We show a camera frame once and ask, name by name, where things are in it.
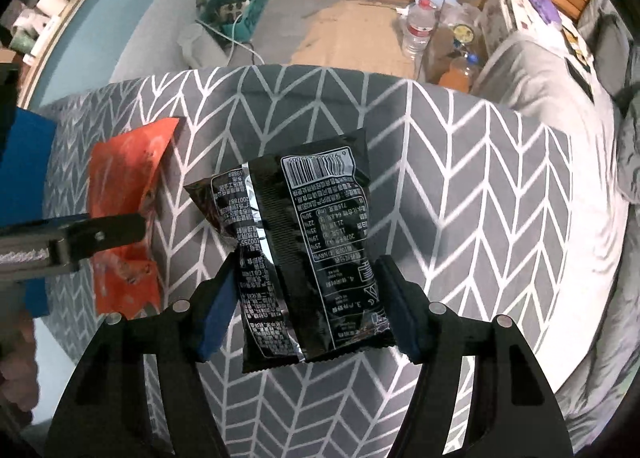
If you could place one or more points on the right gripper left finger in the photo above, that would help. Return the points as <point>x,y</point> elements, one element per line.
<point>103,411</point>

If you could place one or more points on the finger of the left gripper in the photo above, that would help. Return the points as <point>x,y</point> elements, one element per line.
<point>47,228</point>
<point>95,237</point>

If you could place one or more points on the red orange snack packet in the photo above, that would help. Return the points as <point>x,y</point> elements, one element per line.
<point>123,176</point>

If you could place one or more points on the black snack packet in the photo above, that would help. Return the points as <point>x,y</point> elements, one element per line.
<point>298,221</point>

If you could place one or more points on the person's left hand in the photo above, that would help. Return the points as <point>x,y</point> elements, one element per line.
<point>19,369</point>

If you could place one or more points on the blue-rimmed cardboard box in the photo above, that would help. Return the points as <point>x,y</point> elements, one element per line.
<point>26,143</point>

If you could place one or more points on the grey chevron table cloth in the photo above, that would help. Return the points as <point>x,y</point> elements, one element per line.
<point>472,202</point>

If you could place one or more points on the white electric kettle on floor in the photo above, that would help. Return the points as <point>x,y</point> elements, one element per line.
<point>199,49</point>

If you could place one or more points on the teal basket with power strip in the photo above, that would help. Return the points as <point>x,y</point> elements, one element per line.
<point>236,19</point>

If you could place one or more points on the orange juice bottle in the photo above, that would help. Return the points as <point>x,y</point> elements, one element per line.
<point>461,73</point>

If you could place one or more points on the grey bed duvet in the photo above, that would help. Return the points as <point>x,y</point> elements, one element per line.
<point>572,76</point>

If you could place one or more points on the brown cardboard sheet on floor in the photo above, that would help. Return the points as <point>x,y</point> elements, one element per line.
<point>355,35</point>

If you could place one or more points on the clear plastic water bottle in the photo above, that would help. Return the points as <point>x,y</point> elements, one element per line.
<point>417,28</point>

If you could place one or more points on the wooden wall shelf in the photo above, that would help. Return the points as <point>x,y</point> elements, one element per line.
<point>44,48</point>

